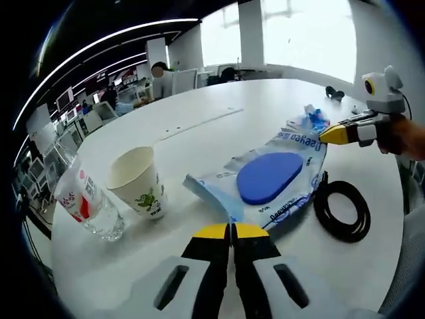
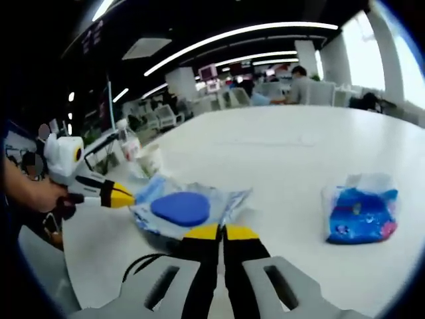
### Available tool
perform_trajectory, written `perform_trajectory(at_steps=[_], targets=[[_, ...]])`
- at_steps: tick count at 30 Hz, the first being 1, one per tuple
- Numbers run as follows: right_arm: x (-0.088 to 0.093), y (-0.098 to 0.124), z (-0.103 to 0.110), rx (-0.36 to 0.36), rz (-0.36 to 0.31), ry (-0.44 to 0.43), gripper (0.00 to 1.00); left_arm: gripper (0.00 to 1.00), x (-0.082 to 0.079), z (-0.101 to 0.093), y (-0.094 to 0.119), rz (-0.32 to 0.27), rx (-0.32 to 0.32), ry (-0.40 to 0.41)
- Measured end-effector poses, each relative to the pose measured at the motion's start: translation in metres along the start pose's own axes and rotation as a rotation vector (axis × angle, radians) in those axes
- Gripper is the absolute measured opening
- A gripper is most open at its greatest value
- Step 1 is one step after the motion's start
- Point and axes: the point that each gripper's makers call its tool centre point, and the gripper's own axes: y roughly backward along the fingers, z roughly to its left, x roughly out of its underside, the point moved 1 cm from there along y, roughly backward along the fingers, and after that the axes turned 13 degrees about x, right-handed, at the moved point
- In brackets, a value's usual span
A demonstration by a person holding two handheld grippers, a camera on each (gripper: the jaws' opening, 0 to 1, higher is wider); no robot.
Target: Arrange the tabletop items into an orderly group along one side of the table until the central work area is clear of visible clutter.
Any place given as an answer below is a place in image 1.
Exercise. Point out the white-framed monitor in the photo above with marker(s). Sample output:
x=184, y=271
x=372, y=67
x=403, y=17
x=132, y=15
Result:
x=64, y=99

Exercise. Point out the grey mesh office chair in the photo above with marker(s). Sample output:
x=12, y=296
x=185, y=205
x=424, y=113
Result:
x=411, y=252

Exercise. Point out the narrow window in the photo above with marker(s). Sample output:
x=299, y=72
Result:
x=219, y=40

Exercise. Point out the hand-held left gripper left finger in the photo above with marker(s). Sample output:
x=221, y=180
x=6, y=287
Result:
x=209, y=272

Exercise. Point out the blue tissue pack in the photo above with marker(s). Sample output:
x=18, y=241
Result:
x=315, y=119

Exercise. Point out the white office chair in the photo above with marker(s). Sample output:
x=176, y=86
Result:
x=184, y=81

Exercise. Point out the clear plastic water bottle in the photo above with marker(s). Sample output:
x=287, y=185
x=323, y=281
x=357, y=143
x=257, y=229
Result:
x=86, y=202

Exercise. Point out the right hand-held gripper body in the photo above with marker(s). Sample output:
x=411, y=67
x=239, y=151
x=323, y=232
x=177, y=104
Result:
x=385, y=89

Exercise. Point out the person's right hand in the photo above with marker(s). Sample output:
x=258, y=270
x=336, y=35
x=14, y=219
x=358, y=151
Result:
x=401, y=136

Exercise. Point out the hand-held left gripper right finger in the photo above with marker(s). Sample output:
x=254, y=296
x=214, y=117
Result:
x=252, y=279

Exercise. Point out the small white object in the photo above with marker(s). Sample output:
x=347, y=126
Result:
x=355, y=109

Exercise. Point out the small black object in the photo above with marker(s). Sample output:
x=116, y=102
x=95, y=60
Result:
x=337, y=96

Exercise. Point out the large window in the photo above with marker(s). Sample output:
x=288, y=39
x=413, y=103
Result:
x=308, y=40

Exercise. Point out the green print paper cup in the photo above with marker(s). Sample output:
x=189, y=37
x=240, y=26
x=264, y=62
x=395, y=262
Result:
x=133, y=186

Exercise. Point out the blue lid wet wipes pack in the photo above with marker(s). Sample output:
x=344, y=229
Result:
x=269, y=179

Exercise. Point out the black office chair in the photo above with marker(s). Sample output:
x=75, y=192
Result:
x=227, y=74

